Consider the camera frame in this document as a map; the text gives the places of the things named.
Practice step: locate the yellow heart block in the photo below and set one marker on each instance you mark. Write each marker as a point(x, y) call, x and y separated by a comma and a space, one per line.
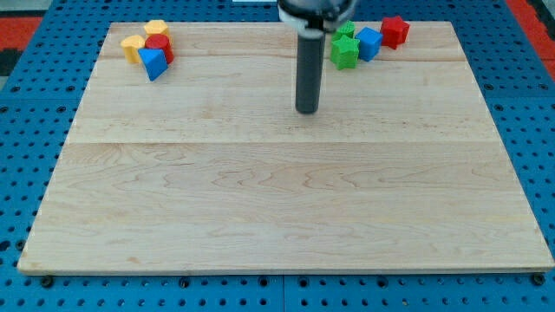
point(130, 46)

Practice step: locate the blue cube block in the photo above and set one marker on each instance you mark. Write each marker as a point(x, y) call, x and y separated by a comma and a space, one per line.
point(370, 42)

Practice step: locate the red cylinder block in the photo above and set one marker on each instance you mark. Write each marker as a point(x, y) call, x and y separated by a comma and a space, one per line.
point(163, 42)

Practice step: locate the yellow hexagon block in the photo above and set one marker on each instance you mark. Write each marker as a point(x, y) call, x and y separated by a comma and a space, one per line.
point(156, 27)

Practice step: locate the light wooden board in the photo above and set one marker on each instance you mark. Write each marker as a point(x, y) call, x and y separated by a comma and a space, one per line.
point(210, 170)

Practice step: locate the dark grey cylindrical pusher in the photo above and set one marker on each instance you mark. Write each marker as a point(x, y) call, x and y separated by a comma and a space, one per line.
point(309, 73)

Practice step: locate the green star block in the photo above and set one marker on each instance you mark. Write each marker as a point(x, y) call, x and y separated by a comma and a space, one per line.
point(344, 52)

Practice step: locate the red star block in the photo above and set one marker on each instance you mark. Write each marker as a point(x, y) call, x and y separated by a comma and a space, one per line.
point(394, 31)

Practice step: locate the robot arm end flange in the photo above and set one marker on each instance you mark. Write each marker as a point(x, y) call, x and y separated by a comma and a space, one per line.
point(316, 15)

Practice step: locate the green round block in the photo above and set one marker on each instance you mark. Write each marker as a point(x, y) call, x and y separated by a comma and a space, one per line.
point(346, 29)

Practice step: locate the blue triangle block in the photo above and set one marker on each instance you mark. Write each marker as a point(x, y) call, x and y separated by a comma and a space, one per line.
point(154, 62)

